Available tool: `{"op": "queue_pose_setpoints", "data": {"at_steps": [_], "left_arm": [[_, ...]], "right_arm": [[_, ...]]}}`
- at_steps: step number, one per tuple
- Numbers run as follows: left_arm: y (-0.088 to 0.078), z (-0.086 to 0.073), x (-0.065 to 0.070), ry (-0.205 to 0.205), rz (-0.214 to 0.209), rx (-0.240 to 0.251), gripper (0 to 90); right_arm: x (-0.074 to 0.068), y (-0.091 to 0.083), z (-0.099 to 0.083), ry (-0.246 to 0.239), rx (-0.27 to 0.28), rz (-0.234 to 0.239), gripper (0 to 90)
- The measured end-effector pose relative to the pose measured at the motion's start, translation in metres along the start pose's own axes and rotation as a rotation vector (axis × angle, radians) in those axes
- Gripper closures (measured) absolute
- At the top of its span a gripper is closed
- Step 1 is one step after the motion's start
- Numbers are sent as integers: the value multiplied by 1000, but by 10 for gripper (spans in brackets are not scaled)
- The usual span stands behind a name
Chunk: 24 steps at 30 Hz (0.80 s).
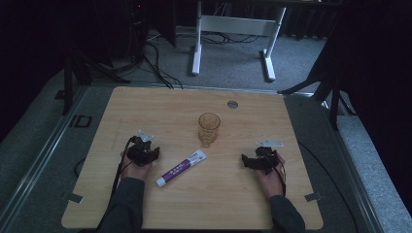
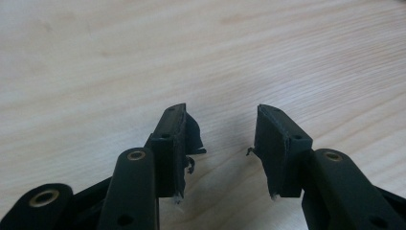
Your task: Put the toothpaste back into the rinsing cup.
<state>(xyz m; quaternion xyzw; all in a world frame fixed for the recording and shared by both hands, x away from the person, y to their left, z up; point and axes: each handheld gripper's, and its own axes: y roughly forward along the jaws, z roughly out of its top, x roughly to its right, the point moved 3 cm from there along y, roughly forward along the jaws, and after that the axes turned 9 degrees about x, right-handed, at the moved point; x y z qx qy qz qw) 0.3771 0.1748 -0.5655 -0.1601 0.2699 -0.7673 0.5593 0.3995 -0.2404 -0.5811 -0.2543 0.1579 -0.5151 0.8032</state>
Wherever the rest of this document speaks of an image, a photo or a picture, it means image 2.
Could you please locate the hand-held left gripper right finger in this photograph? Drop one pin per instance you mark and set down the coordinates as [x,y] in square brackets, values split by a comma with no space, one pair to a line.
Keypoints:
[277,153]

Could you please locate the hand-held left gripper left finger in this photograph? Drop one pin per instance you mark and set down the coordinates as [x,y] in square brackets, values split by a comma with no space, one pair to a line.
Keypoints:
[169,153]

